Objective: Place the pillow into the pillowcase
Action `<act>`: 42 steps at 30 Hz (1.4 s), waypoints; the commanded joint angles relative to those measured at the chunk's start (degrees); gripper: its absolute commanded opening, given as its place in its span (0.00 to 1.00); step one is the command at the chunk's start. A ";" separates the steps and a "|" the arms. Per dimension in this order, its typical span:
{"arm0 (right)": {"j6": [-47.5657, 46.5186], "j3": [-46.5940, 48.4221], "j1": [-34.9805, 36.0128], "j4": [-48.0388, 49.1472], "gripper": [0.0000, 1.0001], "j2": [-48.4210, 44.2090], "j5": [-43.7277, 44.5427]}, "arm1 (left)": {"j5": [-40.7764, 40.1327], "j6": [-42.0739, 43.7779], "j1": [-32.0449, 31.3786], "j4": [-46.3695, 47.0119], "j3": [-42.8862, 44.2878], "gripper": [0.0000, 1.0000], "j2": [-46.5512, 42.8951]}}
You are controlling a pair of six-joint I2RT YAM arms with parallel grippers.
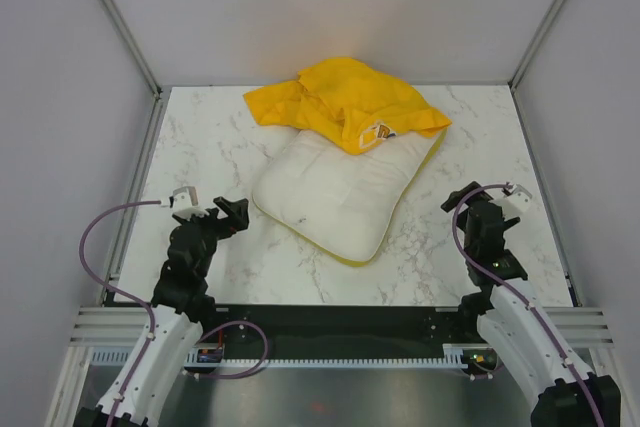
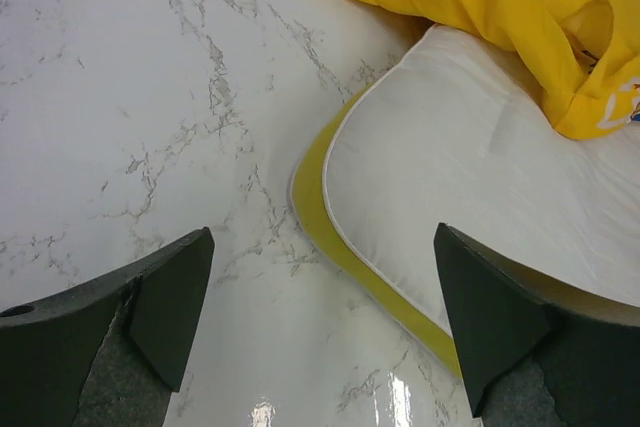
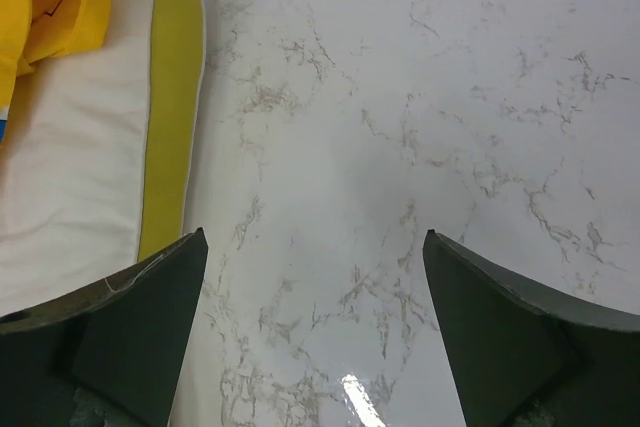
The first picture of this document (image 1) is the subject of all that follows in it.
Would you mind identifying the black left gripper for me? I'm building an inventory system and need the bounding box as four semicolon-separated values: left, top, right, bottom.
177;197;249;276

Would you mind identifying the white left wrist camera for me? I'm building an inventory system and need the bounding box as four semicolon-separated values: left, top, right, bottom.
160;186;206;217

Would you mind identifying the white slotted cable duct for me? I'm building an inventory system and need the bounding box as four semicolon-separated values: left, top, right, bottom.
90;344;479;370

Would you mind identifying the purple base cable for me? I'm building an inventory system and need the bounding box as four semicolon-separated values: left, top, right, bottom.
184;322;270;382
462;356;506;383

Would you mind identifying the aluminium front frame rail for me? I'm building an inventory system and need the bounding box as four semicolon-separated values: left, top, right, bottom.
71;307;613;348

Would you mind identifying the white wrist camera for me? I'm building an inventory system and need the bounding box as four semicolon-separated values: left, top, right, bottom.
492;184;533;220
160;186;206;217

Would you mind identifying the aluminium corner post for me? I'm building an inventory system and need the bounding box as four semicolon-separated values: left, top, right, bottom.
508;0;569;92
69;0;165;101

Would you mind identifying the yellow pillowcase with logo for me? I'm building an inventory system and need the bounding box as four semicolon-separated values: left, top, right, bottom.
244;57;452;155

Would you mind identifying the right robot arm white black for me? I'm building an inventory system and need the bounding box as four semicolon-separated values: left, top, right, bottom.
441;182;621;426

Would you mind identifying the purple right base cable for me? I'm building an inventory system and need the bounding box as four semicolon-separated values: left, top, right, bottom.
462;356;506;383

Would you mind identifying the white pillow yellow piping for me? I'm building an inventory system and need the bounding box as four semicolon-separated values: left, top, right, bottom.
252;130;447;266

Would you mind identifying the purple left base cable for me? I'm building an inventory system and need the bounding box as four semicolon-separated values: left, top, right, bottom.
184;322;270;382

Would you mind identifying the right aluminium corner post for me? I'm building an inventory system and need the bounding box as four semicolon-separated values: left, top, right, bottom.
508;0;569;92

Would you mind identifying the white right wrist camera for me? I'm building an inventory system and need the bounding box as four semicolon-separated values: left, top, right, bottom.
492;184;533;220

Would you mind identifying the left aluminium corner post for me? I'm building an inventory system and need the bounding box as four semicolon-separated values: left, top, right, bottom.
69;0;165;101

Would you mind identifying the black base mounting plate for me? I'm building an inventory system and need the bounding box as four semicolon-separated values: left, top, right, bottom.
204;304;481;360

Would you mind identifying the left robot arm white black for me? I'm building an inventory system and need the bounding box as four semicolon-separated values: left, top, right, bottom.
73;187;249;426

